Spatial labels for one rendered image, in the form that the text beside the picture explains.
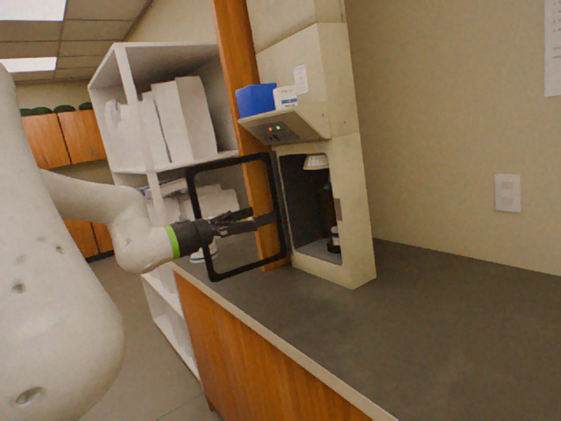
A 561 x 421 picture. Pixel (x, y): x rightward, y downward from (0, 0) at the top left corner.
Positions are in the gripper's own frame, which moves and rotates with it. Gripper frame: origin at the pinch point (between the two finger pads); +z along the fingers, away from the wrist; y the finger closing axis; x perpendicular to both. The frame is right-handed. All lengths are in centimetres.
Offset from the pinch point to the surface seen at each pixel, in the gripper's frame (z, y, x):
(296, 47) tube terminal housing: 19.6, -3.5, -44.8
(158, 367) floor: -24, 149, 123
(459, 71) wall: 64, -25, -31
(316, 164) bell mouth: 21.8, -2.1, -10.6
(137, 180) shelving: 4, 210, -2
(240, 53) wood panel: 16, 24, -50
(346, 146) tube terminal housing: 25.0, -13.0, -15.1
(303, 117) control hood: 11.1, -13.5, -25.3
